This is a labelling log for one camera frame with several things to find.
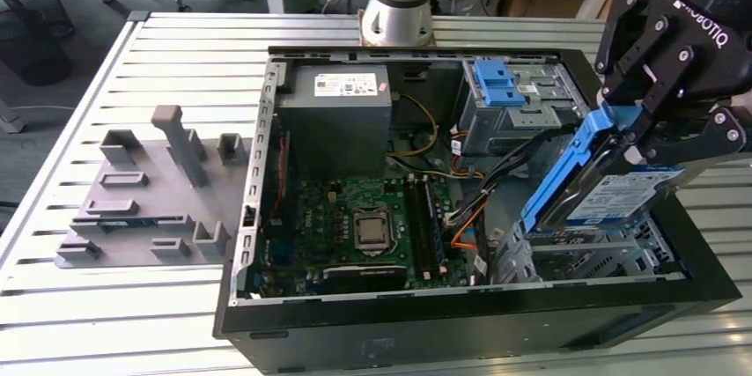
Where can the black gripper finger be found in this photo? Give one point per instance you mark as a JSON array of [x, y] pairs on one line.
[[723, 129], [615, 32]]

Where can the hard disk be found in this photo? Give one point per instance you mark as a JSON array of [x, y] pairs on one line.
[[617, 195]]

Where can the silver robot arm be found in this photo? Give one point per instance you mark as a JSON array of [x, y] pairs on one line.
[[399, 6]]

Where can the silver disk bay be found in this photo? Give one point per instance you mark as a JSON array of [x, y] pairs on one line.
[[587, 257]]

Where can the silver drive cage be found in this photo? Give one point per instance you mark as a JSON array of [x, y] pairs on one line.
[[529, 120]]

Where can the grey power supply unit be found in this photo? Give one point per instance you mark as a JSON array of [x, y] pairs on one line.
[[335, 138]]

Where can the black RAM slot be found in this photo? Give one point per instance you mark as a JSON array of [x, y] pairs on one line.
[[418, 226], [437, 226]]

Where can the silver CPU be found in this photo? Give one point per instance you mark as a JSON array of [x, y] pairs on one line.
[[373, 230]]

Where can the metal CPU socket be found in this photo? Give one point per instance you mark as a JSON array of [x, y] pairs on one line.
[[354, 235]]

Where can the green motherboard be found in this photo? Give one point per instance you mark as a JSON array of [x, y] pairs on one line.
[[330, 235]]

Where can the black graphics card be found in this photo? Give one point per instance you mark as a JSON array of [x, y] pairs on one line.
[[365, 277]]

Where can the black case fan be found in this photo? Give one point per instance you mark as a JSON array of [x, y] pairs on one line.
[[271, 200]]

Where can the black PC case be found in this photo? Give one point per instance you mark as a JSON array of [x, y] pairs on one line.
[[411, 332]]

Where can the grey parts rack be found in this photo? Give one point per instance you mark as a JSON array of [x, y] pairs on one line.
[[153, 200]]

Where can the RAM stick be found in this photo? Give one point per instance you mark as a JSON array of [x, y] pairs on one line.
[[126, 223]]

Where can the black mesh bin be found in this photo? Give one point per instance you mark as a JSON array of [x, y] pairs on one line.
[[35, 41]]

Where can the grey stand foot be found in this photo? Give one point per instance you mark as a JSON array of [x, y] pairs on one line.
[[13, 123]]

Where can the blue plastic drive bracket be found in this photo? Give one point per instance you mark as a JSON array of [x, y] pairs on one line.
[[499, 85]]

